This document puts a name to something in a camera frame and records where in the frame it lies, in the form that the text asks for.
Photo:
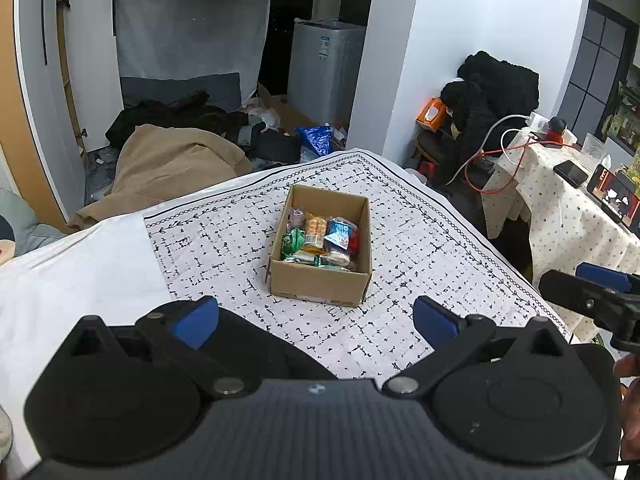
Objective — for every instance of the floral tablecloth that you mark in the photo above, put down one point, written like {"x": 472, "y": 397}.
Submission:
{"x": 565, "y": 220}

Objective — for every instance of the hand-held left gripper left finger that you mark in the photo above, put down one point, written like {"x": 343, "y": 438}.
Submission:
{"x": 197, "y": 322}

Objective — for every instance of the clear plastic cup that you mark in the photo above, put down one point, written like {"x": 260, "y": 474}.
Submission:
{"x": 594, "y": 149}

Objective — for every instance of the black phone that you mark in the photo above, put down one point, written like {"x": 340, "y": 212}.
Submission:
{"x": 571, "y": 173}

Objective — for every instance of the grey green pillow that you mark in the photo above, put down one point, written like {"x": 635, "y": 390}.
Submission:
{"x": 30, "y": 230}

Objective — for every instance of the orange tissue box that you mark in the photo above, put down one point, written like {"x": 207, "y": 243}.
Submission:
{"x": 432, "y": 115}

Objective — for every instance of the light blue candy packet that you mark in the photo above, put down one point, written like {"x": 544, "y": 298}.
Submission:
{"x": 340, "y": 232}

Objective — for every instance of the black bag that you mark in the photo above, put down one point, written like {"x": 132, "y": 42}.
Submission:
{"x": 275, "y": 146}

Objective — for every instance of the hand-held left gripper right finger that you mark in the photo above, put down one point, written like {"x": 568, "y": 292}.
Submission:
{"x": 435, "y": 322}

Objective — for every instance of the flat cardboard sheet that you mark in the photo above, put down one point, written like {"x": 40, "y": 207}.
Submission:
{"x": 277, "y": 105}

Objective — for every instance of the green yellow snack packet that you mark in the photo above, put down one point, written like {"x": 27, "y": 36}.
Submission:
{"x": 300, "y": 259}

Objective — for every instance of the black clothing pile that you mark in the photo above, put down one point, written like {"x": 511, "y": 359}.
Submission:
{"x": 165, "y": 120}

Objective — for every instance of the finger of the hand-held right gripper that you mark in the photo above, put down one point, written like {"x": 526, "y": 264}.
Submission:
{"x": 605, "y": 279}
{"x": 575, "y": 297}

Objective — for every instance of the black red round gadget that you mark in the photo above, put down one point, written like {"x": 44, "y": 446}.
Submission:
{"x": 556, "y": 130}

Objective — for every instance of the black coat pile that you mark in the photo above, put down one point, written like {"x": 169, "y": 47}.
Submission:
{"x": 490, "y": 90}

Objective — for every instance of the blue foil bag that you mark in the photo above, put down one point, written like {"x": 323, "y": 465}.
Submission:
{"x": 315, "y": 139}

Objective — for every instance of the white plastic bag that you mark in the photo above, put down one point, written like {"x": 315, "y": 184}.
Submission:
{"x": 262, "y": 117}

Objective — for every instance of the dark glass partition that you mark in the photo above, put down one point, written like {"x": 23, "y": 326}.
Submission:
{"x": 592, "y": 60}

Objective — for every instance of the grey hanging curtain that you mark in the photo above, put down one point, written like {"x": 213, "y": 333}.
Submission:
{"x": 190, "y": 30}

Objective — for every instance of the cluttered shelf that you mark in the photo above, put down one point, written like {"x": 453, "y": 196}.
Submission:
{"x": 625, "y": 120}

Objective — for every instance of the dark green snack packet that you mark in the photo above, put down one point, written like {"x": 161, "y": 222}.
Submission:
{"x": 292, "y": 242}

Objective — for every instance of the white bed sheet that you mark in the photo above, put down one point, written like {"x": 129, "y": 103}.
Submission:
{"x": 75, "y": 300}

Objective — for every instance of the orange biscuit packet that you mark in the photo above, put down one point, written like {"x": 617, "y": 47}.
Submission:
{"x": 315, "y": 232}

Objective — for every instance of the person's right hand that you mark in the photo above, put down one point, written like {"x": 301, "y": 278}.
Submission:
{"x": 631, "y": 415}

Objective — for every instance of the dark grey cushion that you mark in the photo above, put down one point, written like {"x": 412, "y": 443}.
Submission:
{"x": 210, "y": 87}

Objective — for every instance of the wooden door frame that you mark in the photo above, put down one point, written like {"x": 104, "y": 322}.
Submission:
{"x": 70, "y": 60}

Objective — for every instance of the white washing machine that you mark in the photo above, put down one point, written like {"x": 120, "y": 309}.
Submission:
{"x": 325, "y": 75}

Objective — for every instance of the phone with lit screen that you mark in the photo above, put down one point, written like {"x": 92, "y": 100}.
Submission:
{"x": 612, "y": 195}

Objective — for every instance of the red snack packet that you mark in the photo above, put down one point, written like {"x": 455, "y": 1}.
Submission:
{"x": 354, "y": 243}

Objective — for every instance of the white power strip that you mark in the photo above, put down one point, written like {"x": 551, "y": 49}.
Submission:
{"x": 537, "y": 121}

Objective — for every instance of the dark chair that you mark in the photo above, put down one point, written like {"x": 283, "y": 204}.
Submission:
{"x": 431, "y": 155}

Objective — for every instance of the tan coat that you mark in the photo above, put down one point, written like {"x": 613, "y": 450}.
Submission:
{"x": 165, "y": 165}

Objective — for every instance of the brown cardboard box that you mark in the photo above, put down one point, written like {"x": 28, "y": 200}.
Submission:
{"x": 315, "y": 282}

